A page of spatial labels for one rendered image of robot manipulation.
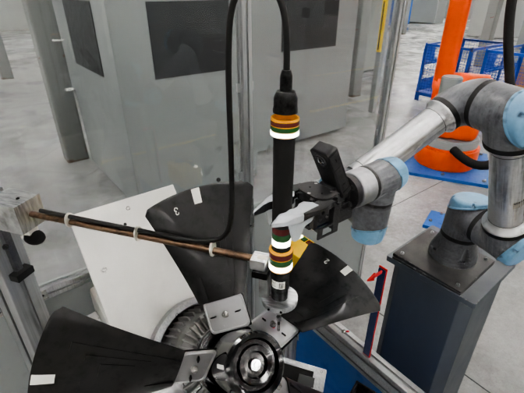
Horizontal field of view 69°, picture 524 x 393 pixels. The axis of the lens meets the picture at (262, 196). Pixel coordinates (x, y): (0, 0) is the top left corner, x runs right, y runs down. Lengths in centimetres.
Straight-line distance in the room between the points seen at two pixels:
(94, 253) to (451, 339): 113
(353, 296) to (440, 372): 73
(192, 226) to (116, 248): 24
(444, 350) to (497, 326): 137
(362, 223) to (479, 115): 37
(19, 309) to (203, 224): 61
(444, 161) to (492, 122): 361
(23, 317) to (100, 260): 35
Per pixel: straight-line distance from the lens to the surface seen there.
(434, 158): 460
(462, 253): 138
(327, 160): 65
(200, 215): 78
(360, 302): 92
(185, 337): 87
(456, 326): 143
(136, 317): 96
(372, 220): 84
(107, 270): 96
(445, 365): 157
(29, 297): 123
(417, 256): 141
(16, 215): 97
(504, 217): 119
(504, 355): 270
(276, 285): 72
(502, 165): 107
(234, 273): 76
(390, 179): 80
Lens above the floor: 182
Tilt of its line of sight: 29 degrees down
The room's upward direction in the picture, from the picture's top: straight up
